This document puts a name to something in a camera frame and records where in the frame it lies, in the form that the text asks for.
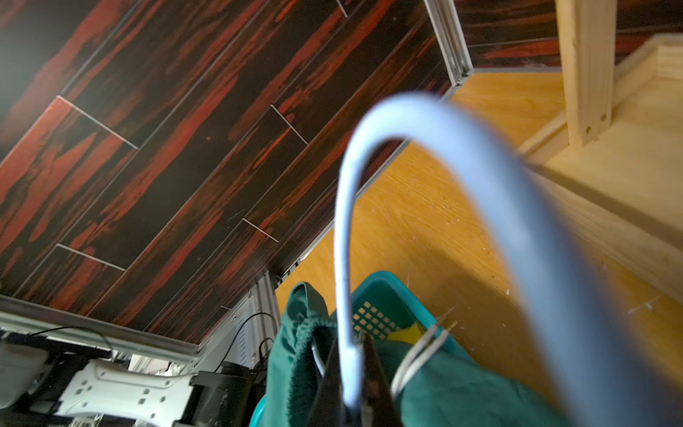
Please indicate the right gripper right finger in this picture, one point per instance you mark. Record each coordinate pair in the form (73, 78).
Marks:
(377, 406)

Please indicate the wooden clothes rack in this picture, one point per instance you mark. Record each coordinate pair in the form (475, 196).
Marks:
(612, 160)

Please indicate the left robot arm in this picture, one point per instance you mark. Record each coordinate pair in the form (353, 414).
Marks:
(45, 382)

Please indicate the green shorts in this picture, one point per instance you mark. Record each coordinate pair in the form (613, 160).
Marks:
(447, 391)

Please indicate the blue wire hanger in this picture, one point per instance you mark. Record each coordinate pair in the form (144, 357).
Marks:
(596, 367)

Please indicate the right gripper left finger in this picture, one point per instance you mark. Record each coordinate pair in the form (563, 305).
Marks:
(328, 407)

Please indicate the turquoise plastic basket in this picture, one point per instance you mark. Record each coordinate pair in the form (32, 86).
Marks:
(383, 305)

